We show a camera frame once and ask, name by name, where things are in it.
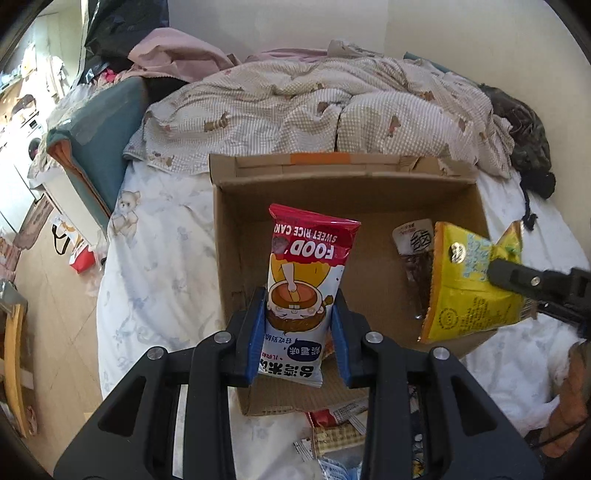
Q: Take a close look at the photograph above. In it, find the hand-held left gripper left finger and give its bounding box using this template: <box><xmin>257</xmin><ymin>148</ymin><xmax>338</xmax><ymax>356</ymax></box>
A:
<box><xmin>53</xmin><ymin>287</ymin><xmax>269</xmax><ymax>480</ymax></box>

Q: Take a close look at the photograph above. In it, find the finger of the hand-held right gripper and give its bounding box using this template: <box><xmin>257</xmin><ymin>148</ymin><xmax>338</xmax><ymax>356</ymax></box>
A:
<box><xmin>526</xmin><ymin>299</ymin><xmax>591</xmax><ymax>337</ymax></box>
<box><xmin>487</xmin><ymin>259</ymin><xmax>591</xmax><ymax>308</ymax></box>

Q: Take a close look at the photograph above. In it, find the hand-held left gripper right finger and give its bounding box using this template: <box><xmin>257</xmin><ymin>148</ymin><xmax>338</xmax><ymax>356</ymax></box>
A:
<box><xmin>330</xmin><ymin>291</ymin><xmax>543</xmax><ymax>480</ymax></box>

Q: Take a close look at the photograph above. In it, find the yellow snack packet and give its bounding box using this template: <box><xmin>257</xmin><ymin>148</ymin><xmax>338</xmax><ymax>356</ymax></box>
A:
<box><xmin>418</xmin><ymin>220</ymin><xmax>539</xmax><ymax>344</ymax></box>

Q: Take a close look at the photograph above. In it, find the red white rice cake packet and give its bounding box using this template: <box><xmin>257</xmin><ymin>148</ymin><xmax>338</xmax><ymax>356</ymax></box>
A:
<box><xmin>260</xmin><ymin>203</ymin><xmax>362</xmax><ymax>388</ymax></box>

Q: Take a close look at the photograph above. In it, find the beige striped wafer packet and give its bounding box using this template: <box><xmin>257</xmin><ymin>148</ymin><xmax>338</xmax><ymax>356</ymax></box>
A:
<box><xmin>311</xmin><ymin>422</ymin><xmax>366</xmax><ymax>457</ymax></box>

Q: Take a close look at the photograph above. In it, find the blue white snack packet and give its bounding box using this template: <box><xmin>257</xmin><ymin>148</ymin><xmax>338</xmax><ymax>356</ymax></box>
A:
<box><xmin>318</xmin><ymin>455</ymin><xmax>363</xmax><ymax>480</ymax></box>

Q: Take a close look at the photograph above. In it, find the cardboard box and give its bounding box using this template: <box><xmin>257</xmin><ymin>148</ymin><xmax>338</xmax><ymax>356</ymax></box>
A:
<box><xmin>209</xmin><ymin>152</ymin><xmax>499</xmax><ymax>416</ymax></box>

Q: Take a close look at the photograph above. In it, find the small white snack packet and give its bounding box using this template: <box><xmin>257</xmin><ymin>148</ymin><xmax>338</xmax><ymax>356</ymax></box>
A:
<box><xmin>332</xmin><ymin>399</ymin><xmax>370</xmax><ymax>423</ymax></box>

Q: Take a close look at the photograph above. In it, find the red snack packet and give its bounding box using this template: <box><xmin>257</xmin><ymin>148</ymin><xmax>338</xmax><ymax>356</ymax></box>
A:
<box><xmin>307</xmin><ymin>408</ymin><xmax>342</xmax><ymax>428</ymax></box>

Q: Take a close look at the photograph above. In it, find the orange cloth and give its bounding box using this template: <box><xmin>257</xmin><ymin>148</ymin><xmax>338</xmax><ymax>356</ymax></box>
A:
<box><xmin>549</xmin><ymin>342</ymin><xmax>591</xmax><ymax>457</ymax></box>

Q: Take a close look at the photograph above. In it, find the small white sachet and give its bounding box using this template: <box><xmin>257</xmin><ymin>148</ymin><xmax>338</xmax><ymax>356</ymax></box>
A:
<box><xmin>294</xmin><ymin>436</ymin><xmax>319</xmax><ymax>460</ymax></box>

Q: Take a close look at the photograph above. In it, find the white printed bed sheet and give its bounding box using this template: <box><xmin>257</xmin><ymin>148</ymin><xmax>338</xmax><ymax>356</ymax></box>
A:
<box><xmin>95</xmin><ymin>152</ymin><xmax>591</xmax><ymax>480</ymax></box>

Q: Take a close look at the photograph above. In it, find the dark snack packet white label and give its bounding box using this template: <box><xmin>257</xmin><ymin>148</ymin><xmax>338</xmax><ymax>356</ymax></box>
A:
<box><xmin>392</xmin><ymin>219</ymin><xmax>437</xmax><ymax>321</ymax></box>

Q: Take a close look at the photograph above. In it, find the dark camouflage cloth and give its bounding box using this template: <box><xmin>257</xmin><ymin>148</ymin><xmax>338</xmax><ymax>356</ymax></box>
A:
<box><xmin>480</xmin><ymin>84</ymin><xmax>557</xmax><ymax>199</ymax></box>

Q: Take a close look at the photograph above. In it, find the red bag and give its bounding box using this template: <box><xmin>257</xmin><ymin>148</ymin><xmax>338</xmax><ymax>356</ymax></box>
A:
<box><xmin>69</xmin><ymin>247</ymin><xmax>95</xmax><ymax>273</ymax></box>

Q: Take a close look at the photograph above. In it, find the beige checked quilt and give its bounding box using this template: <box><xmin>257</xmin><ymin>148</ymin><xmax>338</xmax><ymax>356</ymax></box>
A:
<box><xmin>122</xmin><ymin>39</ymin><xmax>515</xmax><ymax>178</ymax></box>

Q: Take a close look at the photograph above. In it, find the wooden chair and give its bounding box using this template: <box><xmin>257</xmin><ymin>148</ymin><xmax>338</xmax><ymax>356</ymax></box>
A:
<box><xmin>0</xmin><ymin>302</ymin><xmax>38</xmax><ymax>437</ymax></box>

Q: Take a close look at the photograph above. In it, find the teal cushion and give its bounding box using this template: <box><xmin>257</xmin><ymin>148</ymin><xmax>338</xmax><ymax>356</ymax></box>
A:
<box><xmin>46</xmin><ymin>76</ymin><xmax>148</xmax><ymax>220</ymax></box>

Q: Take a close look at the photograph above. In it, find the pink cloth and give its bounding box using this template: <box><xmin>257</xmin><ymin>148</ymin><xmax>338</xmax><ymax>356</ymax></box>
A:
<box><xmin>127</xmin><ymin>28</ymin><xmax>333</xmax><ymax>79</ymax></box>

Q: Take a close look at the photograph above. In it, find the white washing machine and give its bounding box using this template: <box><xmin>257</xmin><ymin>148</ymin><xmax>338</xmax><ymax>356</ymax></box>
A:
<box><xmin>14</xmin><ymin>95</ymin><xmax>47</xmax><ymax>162</ymax></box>

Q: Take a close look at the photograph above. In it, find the black plastic bag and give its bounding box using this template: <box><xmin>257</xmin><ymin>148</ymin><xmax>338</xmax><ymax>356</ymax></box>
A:
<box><xmin>83</xmin><ymin>0</ymin><xmax>169</xmax><ymax>86</ymax></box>

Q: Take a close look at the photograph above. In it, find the white paper bag black handle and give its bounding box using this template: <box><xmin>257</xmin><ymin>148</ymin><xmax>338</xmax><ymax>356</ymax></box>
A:
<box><xmin>51</xmin><ymin>216</ymin><xmax>88</xmax><ymax>254</ymax></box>

